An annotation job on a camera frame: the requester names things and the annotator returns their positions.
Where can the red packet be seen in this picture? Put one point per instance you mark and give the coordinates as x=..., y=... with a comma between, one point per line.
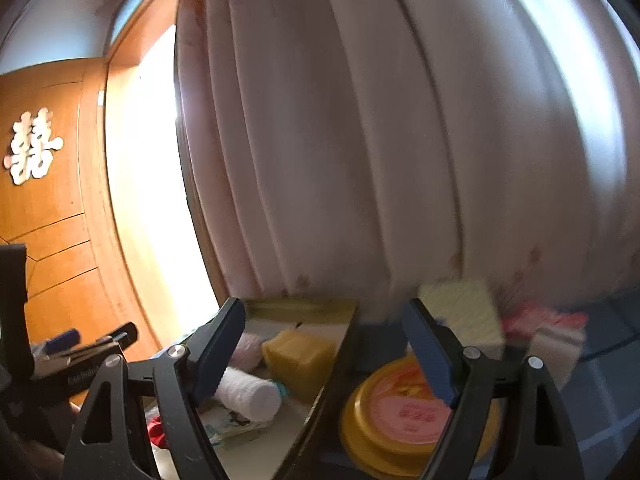
x=157, y=432

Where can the wooden door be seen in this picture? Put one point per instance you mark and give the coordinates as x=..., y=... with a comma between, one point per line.
x=60, y=235

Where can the white floral curtain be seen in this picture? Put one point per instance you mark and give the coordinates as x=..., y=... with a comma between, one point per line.
x=400, y=135

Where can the wooden door frame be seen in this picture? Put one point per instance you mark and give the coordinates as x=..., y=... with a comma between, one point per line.
x=117, y=185

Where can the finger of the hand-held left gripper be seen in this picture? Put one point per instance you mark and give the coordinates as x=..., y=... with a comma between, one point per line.
x=62, y=340
x=120, y=334

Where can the white square tissue pack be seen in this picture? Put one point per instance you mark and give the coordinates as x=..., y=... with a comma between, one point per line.
x=465, y=310

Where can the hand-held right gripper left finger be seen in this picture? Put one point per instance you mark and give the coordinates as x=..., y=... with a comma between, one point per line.
x=215, y=365

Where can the white towel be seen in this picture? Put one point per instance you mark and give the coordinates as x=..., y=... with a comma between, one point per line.
x=250, y=395

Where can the pink round puff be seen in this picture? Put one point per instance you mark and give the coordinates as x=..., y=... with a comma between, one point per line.
x=247, y=352

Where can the white door decoration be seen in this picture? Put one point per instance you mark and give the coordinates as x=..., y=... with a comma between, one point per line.
x=32, y=147

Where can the yellow sponge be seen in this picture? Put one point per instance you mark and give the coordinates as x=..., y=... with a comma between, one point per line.
x=300, y=360

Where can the gold rectangular box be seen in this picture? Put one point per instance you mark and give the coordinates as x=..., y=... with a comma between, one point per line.
x=325, y=395

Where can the round gold tin pink lid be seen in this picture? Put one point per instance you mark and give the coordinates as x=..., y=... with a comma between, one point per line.
x=395, y=410

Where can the clear-wrapped tissue packet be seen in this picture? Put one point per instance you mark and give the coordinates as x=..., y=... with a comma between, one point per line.
x=230, y=422

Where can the white pink cloth stack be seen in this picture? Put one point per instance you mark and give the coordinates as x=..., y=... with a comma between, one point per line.
x=555, y=350

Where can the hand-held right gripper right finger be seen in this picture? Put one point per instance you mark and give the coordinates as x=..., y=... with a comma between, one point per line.
x=430, y=355

